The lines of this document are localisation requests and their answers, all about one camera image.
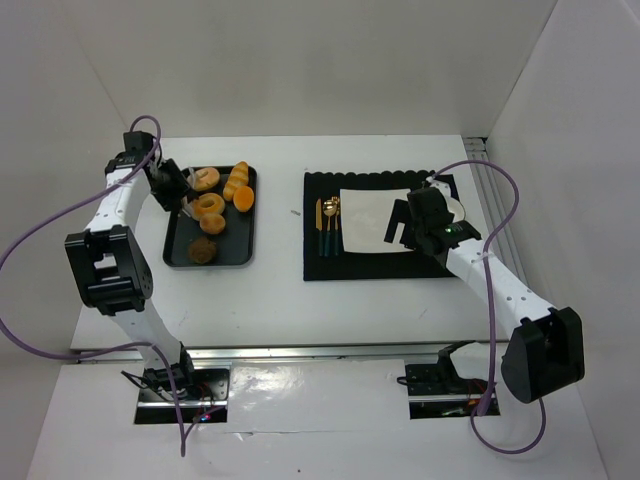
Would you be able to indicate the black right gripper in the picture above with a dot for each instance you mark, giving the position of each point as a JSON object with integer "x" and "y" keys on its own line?
{"x": 405, "y": 228}

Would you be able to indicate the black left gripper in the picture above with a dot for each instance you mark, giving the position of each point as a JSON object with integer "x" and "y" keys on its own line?
{"x": 175, "y": 185}

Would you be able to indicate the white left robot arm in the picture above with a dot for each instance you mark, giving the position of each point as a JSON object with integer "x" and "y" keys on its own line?
{"x": 109, "y": 267}

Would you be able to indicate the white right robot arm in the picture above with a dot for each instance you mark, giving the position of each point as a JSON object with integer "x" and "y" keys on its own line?
{"x": 546, "y": 350}

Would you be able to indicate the long bread roll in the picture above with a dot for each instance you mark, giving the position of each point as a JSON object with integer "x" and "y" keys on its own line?
{"x": 238, "y": 177}

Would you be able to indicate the white square plate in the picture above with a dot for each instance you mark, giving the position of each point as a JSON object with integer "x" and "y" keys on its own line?
{"x": 365, "y": 215}

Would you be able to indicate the white cup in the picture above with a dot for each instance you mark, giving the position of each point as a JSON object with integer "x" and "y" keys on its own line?
{"x": 453, "y": 205}

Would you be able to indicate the small golden bun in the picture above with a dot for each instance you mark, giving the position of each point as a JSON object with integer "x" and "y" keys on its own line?
{"x": 212, "y": 223}

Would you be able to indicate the dark brown bun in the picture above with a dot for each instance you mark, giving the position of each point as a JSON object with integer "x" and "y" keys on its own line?
{"x": 202, "y": 250}

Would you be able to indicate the round orange bun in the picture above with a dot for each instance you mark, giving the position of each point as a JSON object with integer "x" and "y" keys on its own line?
{"x": 244, "y": 198}

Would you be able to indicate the black food tray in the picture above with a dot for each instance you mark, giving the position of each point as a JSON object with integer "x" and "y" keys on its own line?
{"x": 234, "y": 244}

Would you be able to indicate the black placemat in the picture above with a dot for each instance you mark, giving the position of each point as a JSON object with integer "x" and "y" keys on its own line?
{"x": 359, "y": 266}

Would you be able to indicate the ring bread top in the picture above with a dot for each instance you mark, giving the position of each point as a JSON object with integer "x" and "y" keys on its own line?
{"x": 205, "y": 179}

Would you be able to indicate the ring bread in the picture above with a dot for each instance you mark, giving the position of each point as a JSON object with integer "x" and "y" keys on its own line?
{"x": 208, "y": 203}
{"x": 205, "y": 179}

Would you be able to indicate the ring bread middle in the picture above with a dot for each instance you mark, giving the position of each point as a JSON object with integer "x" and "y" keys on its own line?
{"x": 208, "y": 203}

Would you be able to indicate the gold fork green handle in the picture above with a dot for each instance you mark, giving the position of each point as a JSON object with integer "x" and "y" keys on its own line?
{"x": 337, "y": 241}

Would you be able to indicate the gold spoon green handle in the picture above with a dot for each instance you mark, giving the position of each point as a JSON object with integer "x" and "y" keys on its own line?
{"x": 329, "y": 209}

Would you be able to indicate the gold knife green handle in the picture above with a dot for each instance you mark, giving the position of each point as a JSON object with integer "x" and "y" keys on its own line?
{"x": 319, "y": 225}

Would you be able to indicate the aluminium table edge rail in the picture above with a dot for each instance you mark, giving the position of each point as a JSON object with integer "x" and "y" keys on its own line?
{"x": 317, "y": 352}

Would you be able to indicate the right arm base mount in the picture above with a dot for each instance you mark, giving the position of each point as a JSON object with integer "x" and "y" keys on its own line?
{"x": 436, "y": 391}

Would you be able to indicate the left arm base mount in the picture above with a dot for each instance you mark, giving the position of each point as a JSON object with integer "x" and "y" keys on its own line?
{"x": 206, "y": 401}

